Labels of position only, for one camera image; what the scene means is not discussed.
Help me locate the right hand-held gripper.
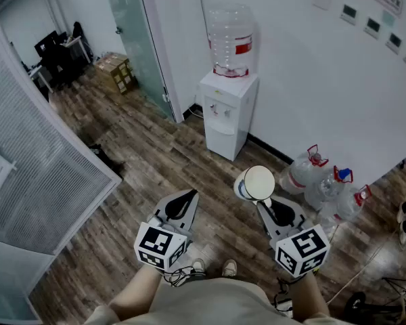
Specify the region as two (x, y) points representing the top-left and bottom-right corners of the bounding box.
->
(256, 197), (331, 279)

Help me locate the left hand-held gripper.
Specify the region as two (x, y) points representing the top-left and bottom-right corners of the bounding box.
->
(134, 189), (200, 273)

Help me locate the white cup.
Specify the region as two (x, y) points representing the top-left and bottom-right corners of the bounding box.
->
(233, 165), (276, 207)

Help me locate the white water dispenser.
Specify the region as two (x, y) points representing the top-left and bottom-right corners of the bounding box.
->
(199, 71), (260, 162)

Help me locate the person's left forearm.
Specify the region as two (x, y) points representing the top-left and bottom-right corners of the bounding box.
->
(108, 264), (163, 321)

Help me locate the person's right forearm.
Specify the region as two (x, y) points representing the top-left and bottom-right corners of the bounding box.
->
(292, 271), (331, 323)

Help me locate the clear large water jug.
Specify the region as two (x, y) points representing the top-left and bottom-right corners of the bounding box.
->
(206, 2), (256, 79)

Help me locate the empty bottle with blue cap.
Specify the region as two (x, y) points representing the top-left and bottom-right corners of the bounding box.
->
(304, 166), (354, 211)

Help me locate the person's right shoe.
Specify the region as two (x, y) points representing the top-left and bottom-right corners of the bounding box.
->
(221, 259), (238, 278)

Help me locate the black trash bin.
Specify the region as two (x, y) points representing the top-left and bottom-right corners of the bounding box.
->
(87, 143), (126, 179)

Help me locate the person's beige shirt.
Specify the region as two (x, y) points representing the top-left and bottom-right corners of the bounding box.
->
(84, 276), (356, 325)

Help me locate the black tripod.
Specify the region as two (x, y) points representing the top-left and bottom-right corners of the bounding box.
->
(343, 276), (406, 325)

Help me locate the dark cardboard box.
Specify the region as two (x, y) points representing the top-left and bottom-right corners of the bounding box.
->
(103, 59), (139, 96)

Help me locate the light cardboard box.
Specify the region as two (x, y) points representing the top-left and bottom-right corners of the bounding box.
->
(95, 52), (129, 73)

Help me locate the frosted glass door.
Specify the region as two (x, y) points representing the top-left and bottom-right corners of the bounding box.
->
(103, 0), (177, 121)

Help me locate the black office chair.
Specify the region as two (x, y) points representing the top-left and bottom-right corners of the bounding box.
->
(42, 42), (81, 87)

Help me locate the small white desk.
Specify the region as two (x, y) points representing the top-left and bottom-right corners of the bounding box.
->
(28, 64), (55, 94)

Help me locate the black monitor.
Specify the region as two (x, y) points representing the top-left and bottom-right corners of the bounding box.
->
(33, 30), (60, 56)

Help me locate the empty bottle with red handle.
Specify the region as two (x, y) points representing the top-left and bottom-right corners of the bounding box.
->
(279, 144), (330, 196)
(316, 184), (372, 236)

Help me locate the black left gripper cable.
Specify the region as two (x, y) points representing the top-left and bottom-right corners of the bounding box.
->
(162, 265), (207, 287)

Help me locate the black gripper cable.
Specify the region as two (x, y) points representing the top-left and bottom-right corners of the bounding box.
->
(162, 265), (207, 287)
(273, 276), (295, 318)

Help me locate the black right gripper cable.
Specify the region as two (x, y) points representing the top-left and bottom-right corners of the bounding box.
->
(273, 276), (295, 318)

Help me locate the thin white floor cable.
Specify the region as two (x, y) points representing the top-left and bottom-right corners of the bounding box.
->
(326, 228), (403, 306)

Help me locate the white dispenser power cord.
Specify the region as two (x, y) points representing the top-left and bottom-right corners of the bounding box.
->
(182, 105), (204, 120)

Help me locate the glass partition with white frame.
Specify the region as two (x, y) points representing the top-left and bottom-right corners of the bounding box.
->
(0, 0), (122, 323)

